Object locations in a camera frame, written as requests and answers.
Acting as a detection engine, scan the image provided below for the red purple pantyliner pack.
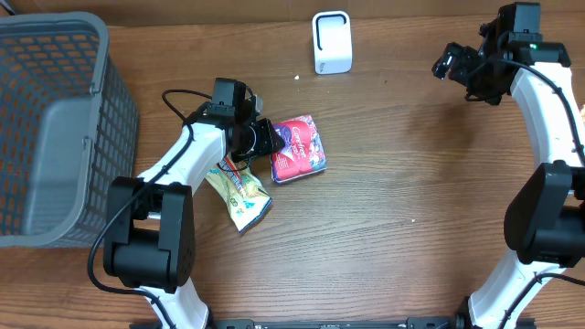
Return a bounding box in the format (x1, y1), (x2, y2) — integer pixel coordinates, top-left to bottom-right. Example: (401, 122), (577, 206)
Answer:
(271, 115), (327, 184)

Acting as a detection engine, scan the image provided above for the yellow snack packet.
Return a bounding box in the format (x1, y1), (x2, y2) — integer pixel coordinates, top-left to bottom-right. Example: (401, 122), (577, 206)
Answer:
(206, 155), (272, 233)

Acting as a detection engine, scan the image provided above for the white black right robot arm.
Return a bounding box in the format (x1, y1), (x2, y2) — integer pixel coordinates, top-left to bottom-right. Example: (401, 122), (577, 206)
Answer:
(407, 2), (584, 329)

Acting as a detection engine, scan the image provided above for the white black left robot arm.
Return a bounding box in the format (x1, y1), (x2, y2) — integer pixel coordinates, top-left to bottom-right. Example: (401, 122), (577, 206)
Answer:
(87, 78), (284, 328)

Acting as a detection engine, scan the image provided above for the white barcode scanner stand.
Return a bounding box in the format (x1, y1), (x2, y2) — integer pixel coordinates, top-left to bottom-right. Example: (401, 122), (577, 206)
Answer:
(312, 11), (353, 75)

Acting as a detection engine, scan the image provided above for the grey plastic shopping basket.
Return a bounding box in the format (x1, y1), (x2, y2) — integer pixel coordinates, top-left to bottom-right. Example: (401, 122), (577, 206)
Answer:
(1, 12), (139, 248)

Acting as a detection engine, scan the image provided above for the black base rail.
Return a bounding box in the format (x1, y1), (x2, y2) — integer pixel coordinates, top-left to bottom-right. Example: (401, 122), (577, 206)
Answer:
(130, 316), (538, 329)

